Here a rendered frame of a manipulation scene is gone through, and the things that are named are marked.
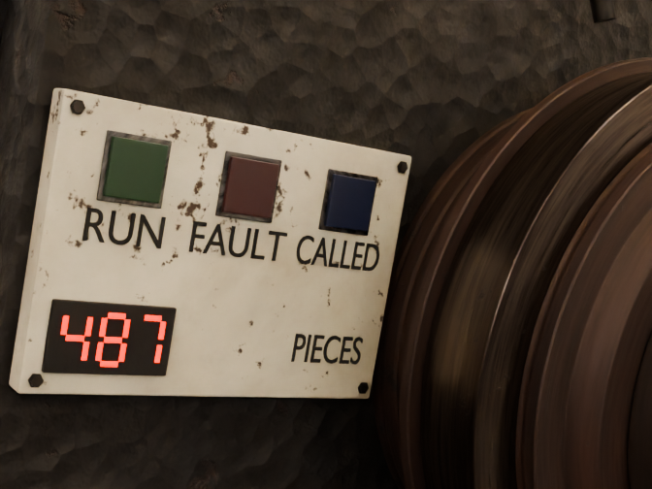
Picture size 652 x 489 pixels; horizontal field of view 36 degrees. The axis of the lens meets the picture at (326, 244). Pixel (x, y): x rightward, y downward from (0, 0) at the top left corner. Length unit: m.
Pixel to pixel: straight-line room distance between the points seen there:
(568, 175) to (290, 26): 0.21
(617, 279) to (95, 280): 0.32
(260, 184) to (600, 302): 0.23
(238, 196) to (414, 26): 0.20
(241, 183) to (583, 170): 0.22
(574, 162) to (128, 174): 0.27
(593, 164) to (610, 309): 0.09
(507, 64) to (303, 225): 0.23
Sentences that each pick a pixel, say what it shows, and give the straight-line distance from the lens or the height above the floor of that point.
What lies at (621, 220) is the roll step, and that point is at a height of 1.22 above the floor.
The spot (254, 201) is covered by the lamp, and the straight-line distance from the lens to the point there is 0.65.
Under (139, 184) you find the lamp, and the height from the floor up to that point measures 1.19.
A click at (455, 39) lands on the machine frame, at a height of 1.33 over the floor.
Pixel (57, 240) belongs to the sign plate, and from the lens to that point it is 0.60.
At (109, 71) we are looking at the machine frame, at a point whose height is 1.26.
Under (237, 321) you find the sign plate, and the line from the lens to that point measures 0.66.
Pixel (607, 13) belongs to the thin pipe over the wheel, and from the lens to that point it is 0.84.
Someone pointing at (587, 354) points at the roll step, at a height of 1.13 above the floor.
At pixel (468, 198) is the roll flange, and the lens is 0.67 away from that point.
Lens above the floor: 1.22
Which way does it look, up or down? 4 degrees down
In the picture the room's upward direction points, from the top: 10 degrees clockwise
